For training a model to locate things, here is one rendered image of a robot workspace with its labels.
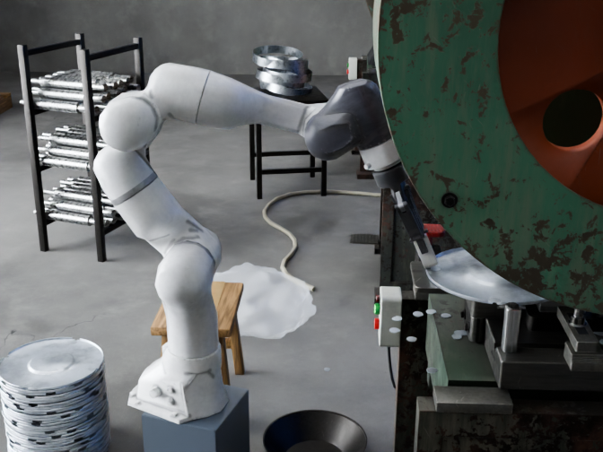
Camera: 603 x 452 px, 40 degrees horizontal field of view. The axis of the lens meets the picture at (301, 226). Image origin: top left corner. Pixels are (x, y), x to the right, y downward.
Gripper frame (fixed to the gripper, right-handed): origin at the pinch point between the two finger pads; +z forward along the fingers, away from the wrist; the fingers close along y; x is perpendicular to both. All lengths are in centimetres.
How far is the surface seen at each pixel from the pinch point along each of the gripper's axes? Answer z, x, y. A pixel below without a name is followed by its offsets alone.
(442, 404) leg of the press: 18.2, -3.3, 29.9
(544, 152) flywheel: -24, 28, 41
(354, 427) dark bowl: 62, -47, -46
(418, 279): 3.1, -2.6, 6.1
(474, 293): 7.4, 7.4, 11.8
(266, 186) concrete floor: 38, -116, -289
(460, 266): 6.5, 5.4, -1.4
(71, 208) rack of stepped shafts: -11, -170, -177
